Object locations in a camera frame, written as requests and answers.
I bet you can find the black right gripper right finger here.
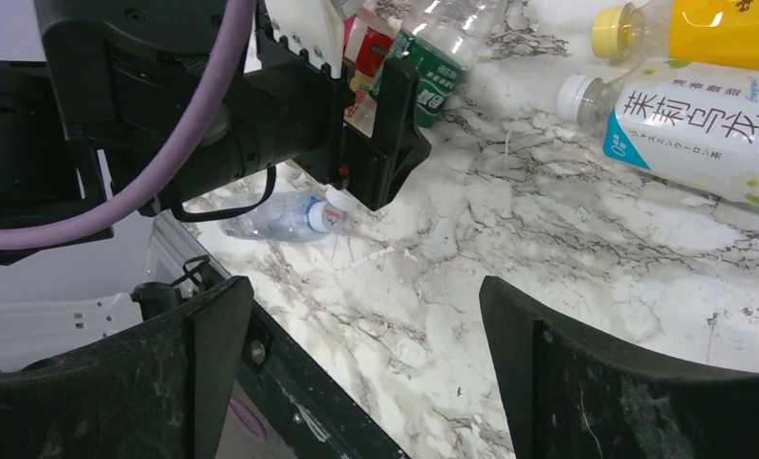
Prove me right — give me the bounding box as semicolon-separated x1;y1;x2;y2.
479;276;759;458

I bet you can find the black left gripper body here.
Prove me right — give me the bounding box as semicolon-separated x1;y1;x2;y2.
105;59;355;216

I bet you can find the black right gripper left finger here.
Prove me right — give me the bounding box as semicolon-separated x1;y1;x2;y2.
0;276;253;458

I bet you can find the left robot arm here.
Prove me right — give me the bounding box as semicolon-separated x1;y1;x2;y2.
0;1;431;266

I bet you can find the red gold label bottle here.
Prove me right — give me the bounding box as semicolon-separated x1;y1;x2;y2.
344;8;396;137

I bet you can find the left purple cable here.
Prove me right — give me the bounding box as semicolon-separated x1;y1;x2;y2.
0;0;257;251

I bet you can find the dark green label clear bottle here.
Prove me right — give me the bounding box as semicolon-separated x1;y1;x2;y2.
386;0;507;128

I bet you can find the clear bottle pale blue cap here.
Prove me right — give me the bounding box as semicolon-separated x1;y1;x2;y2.
218;187;358;243

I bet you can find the white blue label tea bottle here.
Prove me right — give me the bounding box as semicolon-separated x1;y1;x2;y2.
555;57;759;207

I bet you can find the yellow juice bottle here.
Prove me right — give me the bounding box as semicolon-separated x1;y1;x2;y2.
590;0;759;70

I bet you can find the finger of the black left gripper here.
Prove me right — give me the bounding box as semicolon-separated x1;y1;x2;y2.
340;58;431;210

